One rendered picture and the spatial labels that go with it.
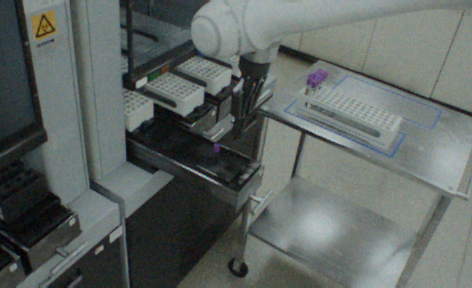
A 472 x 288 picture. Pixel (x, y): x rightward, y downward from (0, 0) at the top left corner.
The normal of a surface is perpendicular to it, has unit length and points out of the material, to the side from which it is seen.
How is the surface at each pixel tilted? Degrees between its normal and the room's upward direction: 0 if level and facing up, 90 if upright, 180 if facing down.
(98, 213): 0
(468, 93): 90
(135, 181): 0
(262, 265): 0
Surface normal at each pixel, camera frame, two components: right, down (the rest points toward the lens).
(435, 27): -0.54, 0.46
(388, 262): 0.11, -0.80
